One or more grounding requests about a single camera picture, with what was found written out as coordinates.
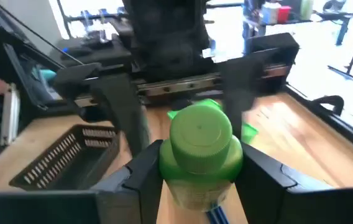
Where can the white blue container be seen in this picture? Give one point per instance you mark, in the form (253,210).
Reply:
(270,13)

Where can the green travel bottle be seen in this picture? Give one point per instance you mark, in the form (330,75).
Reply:
(199,140)

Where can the grey laptop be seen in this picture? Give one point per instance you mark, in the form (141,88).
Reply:
(30,87)

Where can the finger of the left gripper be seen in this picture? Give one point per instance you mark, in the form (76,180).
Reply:
(257,68)
(117,99)

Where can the pale green container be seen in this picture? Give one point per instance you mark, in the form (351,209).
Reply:
(307,8)

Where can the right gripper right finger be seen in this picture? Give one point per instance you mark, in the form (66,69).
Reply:
(263,193)

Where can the green plastic basket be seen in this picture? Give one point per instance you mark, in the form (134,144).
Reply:
(249,133)

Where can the red container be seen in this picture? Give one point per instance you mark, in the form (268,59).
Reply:
(284,14)

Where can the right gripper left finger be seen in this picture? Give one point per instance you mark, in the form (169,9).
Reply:
(139,193)

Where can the black aluminium table frame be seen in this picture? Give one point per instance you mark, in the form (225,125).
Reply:
(335,123)

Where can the black plastic basket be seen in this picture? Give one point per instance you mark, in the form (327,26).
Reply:
(71,165)

